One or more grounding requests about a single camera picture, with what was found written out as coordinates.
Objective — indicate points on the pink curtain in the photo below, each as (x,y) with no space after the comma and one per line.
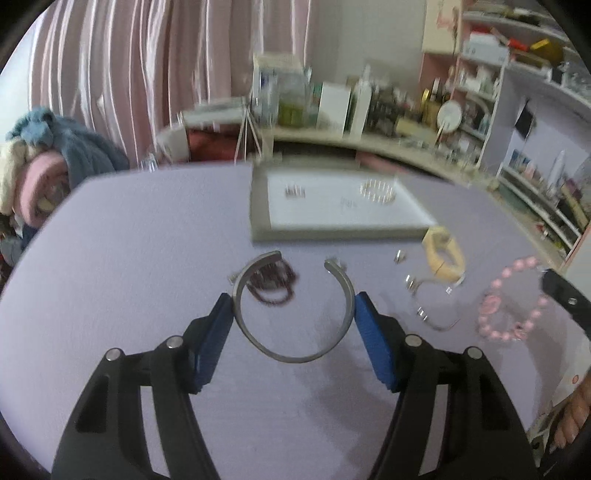
(138,69)

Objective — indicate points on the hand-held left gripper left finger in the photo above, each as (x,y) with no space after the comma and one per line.
(214,344)

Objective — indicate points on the cardboard tray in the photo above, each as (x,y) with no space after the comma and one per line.
(323,217)

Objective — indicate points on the black pouch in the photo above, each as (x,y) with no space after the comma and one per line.
(524,120)

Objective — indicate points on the white shelf unit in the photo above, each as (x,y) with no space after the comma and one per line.
(508,69)

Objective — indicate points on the white folding tray table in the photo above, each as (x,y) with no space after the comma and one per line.
(212,113)

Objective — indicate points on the green jar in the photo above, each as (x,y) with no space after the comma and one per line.
(291,115)

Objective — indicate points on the white carton box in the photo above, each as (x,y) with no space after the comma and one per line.
(333,108)

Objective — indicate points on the white spray bottle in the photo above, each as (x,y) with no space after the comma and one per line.
(557,173)

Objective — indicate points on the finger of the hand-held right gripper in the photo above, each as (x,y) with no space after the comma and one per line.
(565,295)

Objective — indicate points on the beige wooden hair clip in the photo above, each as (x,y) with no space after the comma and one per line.
(436,261)

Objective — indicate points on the pink figure wall poster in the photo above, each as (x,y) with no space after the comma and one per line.
(441,27)

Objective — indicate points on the person's right hand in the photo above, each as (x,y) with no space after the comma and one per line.
(572,415)

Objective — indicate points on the white plastic appliance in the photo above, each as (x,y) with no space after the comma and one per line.
(173,143)

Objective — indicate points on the blue and white box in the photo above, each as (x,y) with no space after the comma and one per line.
(264,92)

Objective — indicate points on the round white mirror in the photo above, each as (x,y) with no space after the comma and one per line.
(450,115)

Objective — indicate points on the pink rolled blanket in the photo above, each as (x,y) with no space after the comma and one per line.
(44,175)

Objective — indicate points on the beige curved desk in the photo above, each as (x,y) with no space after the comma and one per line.
(392,147)

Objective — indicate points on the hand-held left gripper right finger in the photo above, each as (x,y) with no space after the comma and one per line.
(374,344)

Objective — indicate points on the thin silver pearl bangle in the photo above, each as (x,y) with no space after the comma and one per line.
(411,281)

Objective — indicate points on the white plastic bottle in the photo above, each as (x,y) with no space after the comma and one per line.
(360,106)

